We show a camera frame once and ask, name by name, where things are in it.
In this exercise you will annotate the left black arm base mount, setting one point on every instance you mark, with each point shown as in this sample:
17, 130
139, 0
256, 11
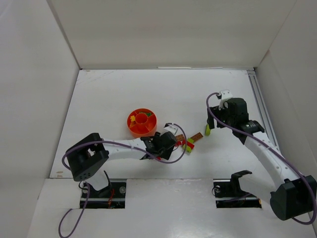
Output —
111, 197

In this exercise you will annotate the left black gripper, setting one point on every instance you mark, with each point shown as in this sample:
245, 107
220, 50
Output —
172, 142

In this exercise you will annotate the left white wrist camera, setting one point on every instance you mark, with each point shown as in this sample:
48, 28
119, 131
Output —
169, 127

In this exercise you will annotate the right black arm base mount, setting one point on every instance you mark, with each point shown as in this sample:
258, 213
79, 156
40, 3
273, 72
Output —
228, 193

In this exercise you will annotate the lime green long lego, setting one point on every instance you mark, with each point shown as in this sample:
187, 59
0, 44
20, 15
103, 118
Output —
207, 130

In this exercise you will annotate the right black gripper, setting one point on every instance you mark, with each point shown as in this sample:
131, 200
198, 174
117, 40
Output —
213, 115

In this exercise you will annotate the orange round divided container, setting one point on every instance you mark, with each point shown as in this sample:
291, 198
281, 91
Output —
143, 126

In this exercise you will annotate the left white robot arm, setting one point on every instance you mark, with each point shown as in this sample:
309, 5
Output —
87, 157

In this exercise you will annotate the aluminium rail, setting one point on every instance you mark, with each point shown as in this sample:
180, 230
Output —
266, 122

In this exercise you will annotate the brown upside-down lego plate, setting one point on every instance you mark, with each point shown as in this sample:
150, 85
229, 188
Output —
196, 137

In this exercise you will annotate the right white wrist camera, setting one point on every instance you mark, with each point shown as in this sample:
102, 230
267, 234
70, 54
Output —
225, 95

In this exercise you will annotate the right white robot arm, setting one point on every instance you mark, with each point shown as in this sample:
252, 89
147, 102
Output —
292, 195

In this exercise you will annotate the red and lime lego stack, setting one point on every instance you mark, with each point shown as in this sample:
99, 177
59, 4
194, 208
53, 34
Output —
188, 146

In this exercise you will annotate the brown studded lego plate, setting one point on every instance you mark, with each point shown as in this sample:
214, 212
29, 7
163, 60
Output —
180, 138

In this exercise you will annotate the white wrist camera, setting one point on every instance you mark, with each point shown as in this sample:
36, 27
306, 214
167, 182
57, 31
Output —
225, 95
169, 127

